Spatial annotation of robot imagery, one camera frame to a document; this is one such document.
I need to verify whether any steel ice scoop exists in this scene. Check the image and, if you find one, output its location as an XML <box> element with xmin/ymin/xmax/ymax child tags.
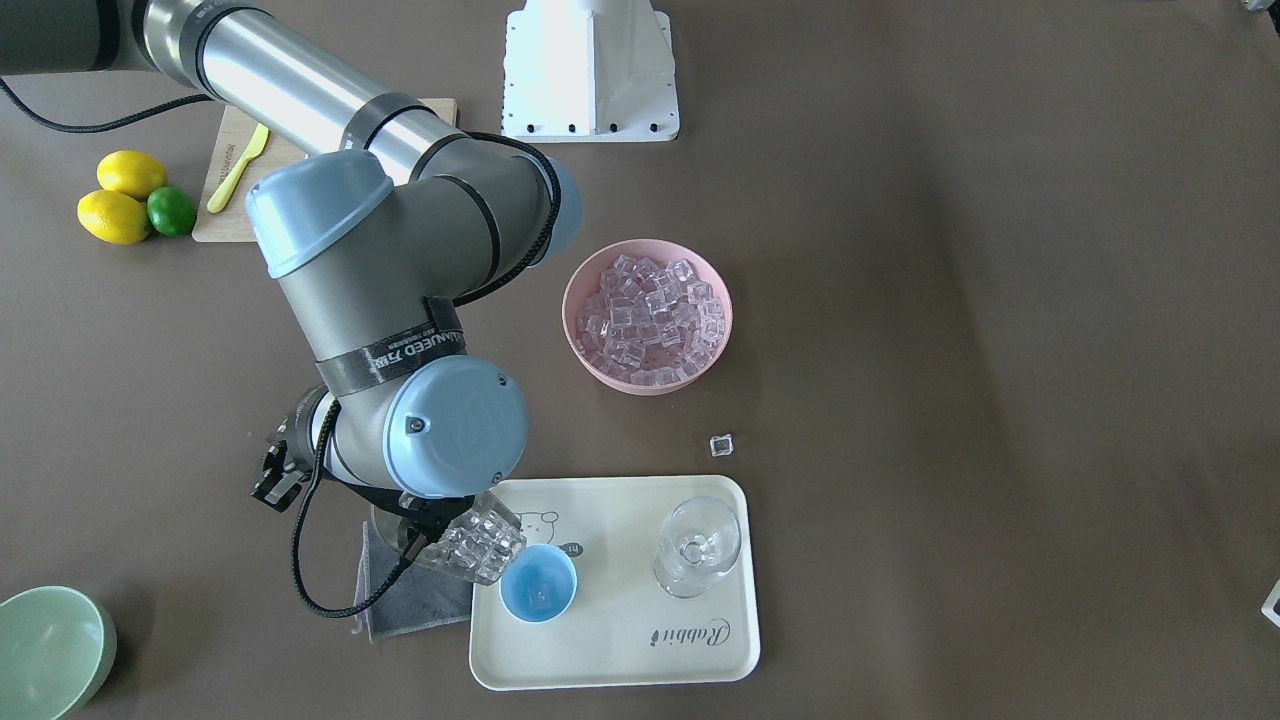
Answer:
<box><xmin>371</xmin><ymin>491</ymin><xmax>529</xmax><ymax>585</ymax></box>

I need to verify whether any pink bowl of ice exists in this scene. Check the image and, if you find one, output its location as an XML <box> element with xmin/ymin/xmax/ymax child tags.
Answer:
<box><xmin>561</xmin><ymin>240</ymin><xmax>733</xmax><ymax>396</ymax></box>

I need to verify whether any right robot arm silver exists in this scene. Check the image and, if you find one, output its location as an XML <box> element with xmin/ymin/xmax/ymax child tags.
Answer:
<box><xmin>3</xmin><ymin>1</ymin><xmax>580</xmax><ymax>568</ymax></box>

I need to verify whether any clear wine glass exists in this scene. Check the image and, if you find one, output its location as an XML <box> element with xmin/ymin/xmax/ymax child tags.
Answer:
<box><xmin>653</xmin><ymin>496</ymin><xmax>744</xmax><ymax>600</ymax></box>

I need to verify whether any bamboo cutting board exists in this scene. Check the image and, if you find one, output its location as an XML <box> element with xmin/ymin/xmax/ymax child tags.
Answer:
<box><xmin>192</xmin><ymin>97</ymin><xmax>460</xmax><ymax>243</ymax></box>

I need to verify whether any green lime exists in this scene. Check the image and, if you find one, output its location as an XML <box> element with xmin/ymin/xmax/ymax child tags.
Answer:
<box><xmin>145</xmin><ymin>186</ymin><xmax>197</xmax><ymax>237</ymax></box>

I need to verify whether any yellow plastic knife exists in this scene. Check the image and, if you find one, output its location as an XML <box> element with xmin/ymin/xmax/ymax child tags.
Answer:
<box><xmin>205</xmin><ymin>123</ymin><xmax>271</xmax><ymax>214</ymax></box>

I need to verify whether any cream serving tray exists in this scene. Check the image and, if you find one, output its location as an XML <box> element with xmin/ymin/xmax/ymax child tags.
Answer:
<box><xmin>468</xmin><ymin>475</ymin><xmax>762</xmax><ymax>691</ymax></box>

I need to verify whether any green ceramic bowl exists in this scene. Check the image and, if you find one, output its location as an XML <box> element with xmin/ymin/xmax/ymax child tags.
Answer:
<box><xmin>1</xmin><ymin>585</ymin><xmax>118</xmax><ymax>719</ymax></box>

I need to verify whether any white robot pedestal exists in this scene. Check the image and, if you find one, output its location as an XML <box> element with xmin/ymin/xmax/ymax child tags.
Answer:
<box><xmin>500</xmin><ymin>1</ymin><xmax>681</xmax><ymax>143</ymax></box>

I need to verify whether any yellow lemon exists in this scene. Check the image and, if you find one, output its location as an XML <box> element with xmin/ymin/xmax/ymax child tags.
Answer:
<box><xmin>95</xmin><ymin>150</ymin><xmax>168</xmax><ymax>202</ymax></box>
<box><xmin>76</xmin><ymin>190</ymin><xmax>152</xmax><ymax>245</ymax></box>

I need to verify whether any grey folded cloth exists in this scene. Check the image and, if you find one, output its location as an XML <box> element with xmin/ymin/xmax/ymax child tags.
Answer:
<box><xmin>351</xmin><ymin>520</ymin><xmax>474</xmax><ymax>643</ymax></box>

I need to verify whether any blue plastic cup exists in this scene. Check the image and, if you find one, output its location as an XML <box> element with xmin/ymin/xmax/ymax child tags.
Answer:
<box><xmin>499</xmin><ymin>544</ymin><xmax>579</xmax><ymax>624</ymax></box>

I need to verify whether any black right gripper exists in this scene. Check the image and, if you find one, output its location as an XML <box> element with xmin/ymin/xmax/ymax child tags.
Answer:
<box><xmin>252</xmin><ymin>387</ymin><xmax>471</xmax><ymax>561</ymax></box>

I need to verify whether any loose ice cube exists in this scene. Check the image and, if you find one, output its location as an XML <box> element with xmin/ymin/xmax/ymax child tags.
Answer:
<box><xmin>708</xmin><ymin>433</ymin><xmax>735</xmax><ymax>457</ymax></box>

